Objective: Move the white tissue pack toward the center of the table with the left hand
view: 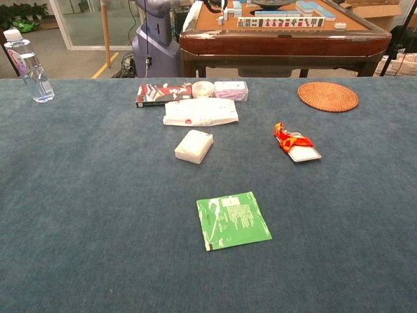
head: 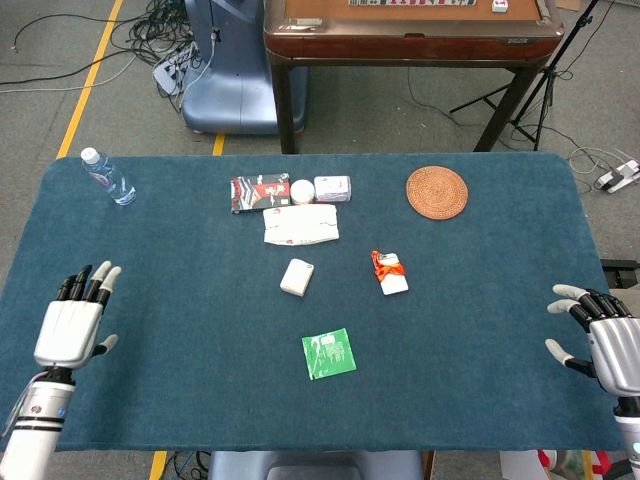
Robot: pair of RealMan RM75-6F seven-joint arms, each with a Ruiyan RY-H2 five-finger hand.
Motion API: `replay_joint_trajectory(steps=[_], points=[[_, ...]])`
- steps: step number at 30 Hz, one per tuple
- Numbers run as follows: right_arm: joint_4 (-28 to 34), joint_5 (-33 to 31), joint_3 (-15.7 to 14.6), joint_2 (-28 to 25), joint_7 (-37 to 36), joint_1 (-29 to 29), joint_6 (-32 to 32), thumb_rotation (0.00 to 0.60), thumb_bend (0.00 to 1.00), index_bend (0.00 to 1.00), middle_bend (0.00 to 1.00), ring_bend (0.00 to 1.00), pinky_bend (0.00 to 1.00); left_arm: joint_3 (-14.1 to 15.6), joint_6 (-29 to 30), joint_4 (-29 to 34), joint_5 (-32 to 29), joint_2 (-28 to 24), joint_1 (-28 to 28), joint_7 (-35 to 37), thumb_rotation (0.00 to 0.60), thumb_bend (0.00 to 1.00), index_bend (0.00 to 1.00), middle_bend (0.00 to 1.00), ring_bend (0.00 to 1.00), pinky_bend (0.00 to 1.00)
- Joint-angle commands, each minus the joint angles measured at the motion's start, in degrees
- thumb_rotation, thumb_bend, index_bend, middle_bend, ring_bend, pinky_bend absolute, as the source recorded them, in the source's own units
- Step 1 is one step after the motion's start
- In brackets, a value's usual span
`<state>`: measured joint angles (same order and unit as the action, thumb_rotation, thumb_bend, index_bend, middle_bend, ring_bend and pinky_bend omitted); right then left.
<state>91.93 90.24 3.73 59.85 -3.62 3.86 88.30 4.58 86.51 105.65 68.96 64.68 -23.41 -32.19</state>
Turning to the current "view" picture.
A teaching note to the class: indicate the white plastic basket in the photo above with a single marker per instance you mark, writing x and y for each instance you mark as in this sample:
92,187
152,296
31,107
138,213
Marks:
402,66

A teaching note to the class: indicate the brown cardboard box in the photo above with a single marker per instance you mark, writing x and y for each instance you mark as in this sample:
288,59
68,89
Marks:
378,13

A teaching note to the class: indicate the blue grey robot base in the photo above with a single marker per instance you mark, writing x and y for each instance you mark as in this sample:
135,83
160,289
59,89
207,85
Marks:
156,32

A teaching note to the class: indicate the orange white snack packet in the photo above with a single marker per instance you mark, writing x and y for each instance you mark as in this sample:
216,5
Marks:
303,151

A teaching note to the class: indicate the blue backed mahjong tile stack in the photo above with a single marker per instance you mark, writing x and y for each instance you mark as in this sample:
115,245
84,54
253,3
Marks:
238,8

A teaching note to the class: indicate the white pouch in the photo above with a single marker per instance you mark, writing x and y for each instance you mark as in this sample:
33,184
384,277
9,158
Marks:
198,112

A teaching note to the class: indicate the white wrapped packet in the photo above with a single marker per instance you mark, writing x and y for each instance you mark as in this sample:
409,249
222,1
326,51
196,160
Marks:
231,90

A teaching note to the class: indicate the black tripod stand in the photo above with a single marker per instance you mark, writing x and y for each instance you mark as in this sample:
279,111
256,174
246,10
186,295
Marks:
394,42

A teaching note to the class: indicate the round white jar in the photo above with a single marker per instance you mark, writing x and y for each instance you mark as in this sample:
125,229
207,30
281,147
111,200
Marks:
202,89

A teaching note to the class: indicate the face-up mahjong tile row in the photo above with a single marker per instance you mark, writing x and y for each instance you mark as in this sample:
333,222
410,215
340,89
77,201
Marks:
280,22

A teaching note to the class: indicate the brown mahjong table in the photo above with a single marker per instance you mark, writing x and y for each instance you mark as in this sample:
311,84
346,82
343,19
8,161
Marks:
277,42

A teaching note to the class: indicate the single white mahjong tile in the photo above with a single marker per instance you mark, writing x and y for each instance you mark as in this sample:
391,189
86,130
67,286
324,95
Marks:
340,25

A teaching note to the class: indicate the wooden pole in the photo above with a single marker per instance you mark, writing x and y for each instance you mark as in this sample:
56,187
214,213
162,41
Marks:
106,32

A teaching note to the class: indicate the red black printed box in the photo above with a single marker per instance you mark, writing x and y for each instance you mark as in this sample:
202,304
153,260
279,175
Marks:
163,93

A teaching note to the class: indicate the green flat sachet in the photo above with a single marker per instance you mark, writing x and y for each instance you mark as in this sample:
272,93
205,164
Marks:
233,221

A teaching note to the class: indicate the clear plastic water bottle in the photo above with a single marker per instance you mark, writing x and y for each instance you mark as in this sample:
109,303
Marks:
32,71

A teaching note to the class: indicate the green potted plants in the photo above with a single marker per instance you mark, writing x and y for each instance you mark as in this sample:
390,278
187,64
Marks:
23,13

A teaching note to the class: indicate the blue backed mahjong tile row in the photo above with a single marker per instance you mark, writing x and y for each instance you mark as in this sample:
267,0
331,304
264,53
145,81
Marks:
316,9
277,13

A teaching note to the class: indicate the small pink tissue pack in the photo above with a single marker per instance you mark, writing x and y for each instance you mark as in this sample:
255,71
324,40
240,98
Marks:
193,146

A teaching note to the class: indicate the round woven brown coaster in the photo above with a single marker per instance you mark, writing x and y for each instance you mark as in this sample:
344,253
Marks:
327,96

